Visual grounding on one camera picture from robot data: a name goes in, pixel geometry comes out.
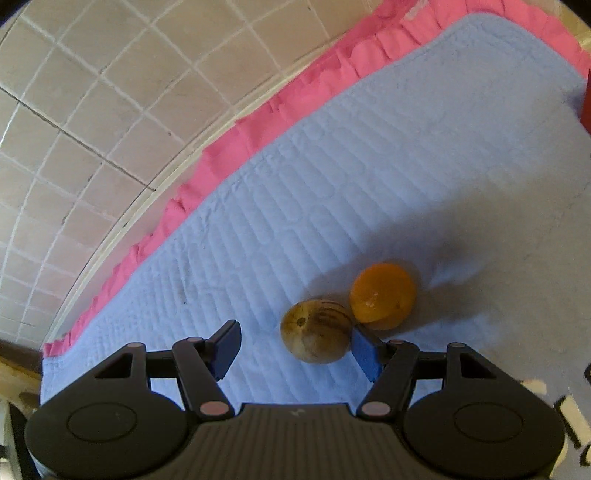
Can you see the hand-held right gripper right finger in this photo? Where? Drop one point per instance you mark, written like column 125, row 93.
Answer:
column 364, row 351

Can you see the red cardboard box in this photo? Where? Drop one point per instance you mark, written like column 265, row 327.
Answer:
column 587, row 106

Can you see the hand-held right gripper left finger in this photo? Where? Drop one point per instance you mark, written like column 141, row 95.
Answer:
column 226, row 347

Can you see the blue mat with pink frill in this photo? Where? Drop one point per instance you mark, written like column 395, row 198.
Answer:
column 369, row 161

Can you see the orange tangerine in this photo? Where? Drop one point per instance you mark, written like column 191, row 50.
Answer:
column 383, row 295

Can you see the brown striped round fruit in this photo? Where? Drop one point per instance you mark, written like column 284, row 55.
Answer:
column 314, row 337

